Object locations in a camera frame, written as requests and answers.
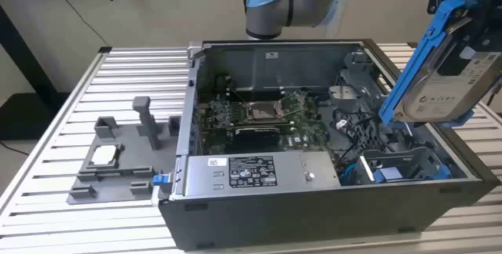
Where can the hard disk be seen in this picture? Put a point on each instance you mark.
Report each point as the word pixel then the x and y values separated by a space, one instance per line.
pixel 386 174
pixel 432 98

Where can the black lattice plastic panel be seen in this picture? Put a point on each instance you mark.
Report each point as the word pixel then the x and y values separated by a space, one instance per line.
pixel 366 140

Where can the green motherboard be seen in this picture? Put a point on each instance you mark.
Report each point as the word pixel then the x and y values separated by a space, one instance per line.
pixel 306 124

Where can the RAM slots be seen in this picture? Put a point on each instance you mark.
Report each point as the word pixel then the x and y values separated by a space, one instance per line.
pixel 266 92

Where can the CPU socket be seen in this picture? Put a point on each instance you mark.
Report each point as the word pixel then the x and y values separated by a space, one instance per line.
pixel 261 113

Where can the thin metal locking lever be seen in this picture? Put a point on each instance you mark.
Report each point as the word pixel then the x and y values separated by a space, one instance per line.
pixel 241 95

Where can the black graphics card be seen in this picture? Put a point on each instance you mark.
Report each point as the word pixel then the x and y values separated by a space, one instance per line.
pixel 257 139

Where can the black and grey PC case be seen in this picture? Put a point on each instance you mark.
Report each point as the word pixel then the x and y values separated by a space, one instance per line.
pixel 294 221

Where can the silver power supply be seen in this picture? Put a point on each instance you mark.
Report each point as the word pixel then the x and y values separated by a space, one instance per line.
pixel 203 183

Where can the grey parts rack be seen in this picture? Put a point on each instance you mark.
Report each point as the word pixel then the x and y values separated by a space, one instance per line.
pixel 126 136

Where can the blue case latch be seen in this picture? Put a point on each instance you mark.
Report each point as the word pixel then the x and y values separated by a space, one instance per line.
pixel 158 181

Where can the silver CPU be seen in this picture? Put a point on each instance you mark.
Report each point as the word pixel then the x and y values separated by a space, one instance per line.
pixel 103 154

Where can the black stand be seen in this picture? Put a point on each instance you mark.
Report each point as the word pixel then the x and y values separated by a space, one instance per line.
pixel 23 116

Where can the grey metal bracket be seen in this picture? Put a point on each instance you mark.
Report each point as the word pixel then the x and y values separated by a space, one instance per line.
pixel 345 92

